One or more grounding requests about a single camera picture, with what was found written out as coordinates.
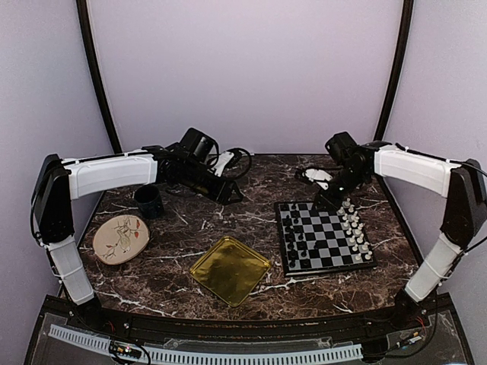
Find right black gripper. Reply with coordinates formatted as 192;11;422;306
311;165;369;212

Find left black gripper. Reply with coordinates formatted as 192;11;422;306
181;160;243;205

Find black silver chess board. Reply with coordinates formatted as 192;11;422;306
274;199;377;277

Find black chess pieces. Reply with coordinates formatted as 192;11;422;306
275;202;330;275

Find gold square tray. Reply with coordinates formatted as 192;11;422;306
189;236;272;307

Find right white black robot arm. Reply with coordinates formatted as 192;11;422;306
302;132;486;330

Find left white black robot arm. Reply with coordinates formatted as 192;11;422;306
29;128;251;332

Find white chess pieces row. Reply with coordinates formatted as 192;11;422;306
337;198;373;264

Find dark blue mug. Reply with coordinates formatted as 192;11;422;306
134;184;164;220

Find round painted wooden plate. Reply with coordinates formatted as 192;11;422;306
93;214;150;265

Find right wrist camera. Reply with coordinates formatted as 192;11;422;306
295;168;333;190

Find right black frame post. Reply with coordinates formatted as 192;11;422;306
374;0;414;140

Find black frame post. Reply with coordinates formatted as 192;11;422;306
75;0;122;154
374;0;414;140

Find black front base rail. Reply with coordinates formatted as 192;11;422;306
37;294;431;345

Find white slotted cable duct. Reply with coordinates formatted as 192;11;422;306
47;325;363;364

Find left black frame post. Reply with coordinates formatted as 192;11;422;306
75;0;122;154

